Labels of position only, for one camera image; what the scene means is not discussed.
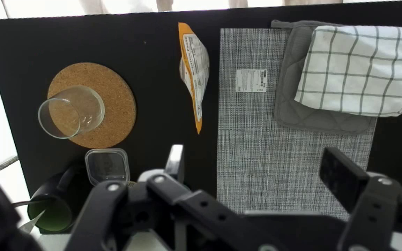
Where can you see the black table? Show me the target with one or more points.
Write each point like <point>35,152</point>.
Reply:
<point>154,56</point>

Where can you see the white utensil in mug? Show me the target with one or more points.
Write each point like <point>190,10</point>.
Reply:
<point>28,218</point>

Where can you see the small clear plastic container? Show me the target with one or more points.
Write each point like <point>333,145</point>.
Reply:
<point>107,166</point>

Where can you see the round cork coaster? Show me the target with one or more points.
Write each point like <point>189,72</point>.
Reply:
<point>112,98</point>

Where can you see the grey pot holder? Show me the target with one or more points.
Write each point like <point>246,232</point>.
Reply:
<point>290,92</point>

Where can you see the grey woven placemat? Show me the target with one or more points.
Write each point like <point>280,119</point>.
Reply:
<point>257,148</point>

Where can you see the clear glass cup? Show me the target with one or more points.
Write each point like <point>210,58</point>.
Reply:
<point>70,112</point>

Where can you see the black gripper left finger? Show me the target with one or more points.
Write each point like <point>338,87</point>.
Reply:
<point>164,210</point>

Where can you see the white checked dish towel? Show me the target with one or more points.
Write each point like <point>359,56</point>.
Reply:
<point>359,70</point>

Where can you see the orange snack pouch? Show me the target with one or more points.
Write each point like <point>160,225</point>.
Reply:
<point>196,70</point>

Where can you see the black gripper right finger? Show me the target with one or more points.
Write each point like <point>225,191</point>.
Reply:
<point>377,204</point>

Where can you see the black mug green inside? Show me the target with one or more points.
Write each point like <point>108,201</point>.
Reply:
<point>56,196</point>

